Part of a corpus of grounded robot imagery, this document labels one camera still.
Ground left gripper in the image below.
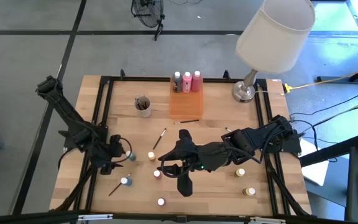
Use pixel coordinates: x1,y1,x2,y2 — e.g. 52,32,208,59
99,134,131,175

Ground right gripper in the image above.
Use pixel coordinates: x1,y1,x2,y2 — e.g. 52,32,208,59
157,129,203,197

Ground large black paint bottle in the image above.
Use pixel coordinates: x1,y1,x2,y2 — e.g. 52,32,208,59
172,71,183,93

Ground large pink paint bottle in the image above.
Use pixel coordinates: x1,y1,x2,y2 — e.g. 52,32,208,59
181,71,193,93

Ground large red paint bottle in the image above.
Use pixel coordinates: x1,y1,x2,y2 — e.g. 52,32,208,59
191,70,203,93

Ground small blue paint bottle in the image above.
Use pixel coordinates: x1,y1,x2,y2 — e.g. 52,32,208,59
119,176,134,187

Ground white cup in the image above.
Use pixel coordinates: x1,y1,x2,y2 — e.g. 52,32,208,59
134,95,152,118

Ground black overhead crossbar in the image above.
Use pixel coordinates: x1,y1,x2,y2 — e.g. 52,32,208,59
0,210,358,224

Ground orange translucent plastic bin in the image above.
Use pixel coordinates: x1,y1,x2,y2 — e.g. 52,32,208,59
168,76,204,119

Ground white sheet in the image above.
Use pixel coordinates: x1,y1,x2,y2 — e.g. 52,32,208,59
300,139,331,187

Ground black floor fan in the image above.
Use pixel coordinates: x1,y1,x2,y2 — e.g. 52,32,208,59
131,0,166,42

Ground black beam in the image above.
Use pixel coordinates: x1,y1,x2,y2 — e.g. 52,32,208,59
298,133,358,168

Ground silver table lamp white shade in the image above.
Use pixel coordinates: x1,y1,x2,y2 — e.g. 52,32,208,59
231,0,316,103

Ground silver bracket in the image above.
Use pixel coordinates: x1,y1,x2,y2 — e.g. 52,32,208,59
77,213,114,222
249,217,287,224

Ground black table frame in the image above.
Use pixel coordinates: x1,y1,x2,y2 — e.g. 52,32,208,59
50,68,313,218

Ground yellow cable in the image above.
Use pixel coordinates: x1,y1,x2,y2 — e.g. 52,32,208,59
283,63,358,94

